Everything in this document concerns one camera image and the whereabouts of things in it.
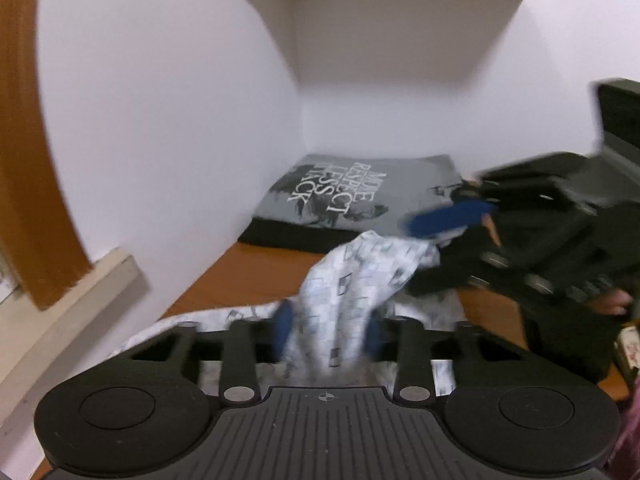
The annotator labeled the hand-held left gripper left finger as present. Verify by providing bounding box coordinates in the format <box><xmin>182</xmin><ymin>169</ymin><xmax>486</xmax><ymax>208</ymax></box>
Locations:
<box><xmin>117</xmin><ymin>302</ymin><xmax>297</xmax><ymax>407</ymax></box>

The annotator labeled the cream window sill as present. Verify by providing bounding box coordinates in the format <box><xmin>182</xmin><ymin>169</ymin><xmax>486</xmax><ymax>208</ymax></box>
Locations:
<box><xmin>0</xmin><ymin>247</ymin><xmax>151</xmax><ymax>442</ymax></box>

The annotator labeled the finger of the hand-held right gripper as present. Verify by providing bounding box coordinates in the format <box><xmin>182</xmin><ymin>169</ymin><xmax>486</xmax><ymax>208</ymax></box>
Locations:
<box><xmin>402</xmin><ymin>157</ymin><xmax>576</xmax><ymax>239</ymax></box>
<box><xmin>407</xmin><ymin>225</ymin><xmax>551</xmax><ymax>301</ymax></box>

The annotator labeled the wooden window frame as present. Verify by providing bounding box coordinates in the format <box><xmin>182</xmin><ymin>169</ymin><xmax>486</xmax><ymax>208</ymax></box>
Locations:
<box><xmin>0</xmin><ymin>0</ymin><xmax>94</xmax><ymax>312</ymax></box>

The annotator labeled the black folded garment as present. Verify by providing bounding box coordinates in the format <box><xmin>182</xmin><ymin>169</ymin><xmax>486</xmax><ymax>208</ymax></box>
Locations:
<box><xmin>237</xmin><ymin>217</ymin><xmax>372</xmax><ymax>257</ymax></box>

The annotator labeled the person's right hand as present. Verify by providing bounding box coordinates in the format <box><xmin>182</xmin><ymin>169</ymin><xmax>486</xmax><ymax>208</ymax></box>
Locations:
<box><xmin>585</xmin><ymin>287</ymin><xmax>636</xmax><ymax>317</ymax></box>

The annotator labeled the pink bedding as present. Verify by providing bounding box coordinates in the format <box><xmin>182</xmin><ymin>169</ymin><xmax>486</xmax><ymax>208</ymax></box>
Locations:
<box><xmin>602</xmin><ymin>385</ymin><xmax>640</xmax><ymax>479</ymax></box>

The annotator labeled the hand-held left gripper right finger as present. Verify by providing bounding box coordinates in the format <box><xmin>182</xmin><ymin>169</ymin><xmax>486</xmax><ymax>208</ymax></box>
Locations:
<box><xmin>367</xmin><ymin>317</ymin><xmax>531</xmax><ymax>405</ymax></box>

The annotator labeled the white patterned shirt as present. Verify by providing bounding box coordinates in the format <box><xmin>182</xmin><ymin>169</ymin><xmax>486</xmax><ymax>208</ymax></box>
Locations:
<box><xmin>117</xmin><ymin>230</ymin><xmax>467</xmax><ymax>397</ymax></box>

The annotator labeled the grey printed t-shirt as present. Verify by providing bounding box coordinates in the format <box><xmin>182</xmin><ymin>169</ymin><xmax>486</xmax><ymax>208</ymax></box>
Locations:
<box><xmin>252</xmin><ymin>154</ymin><xmax>482</xmax><ymax>237</ymax></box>

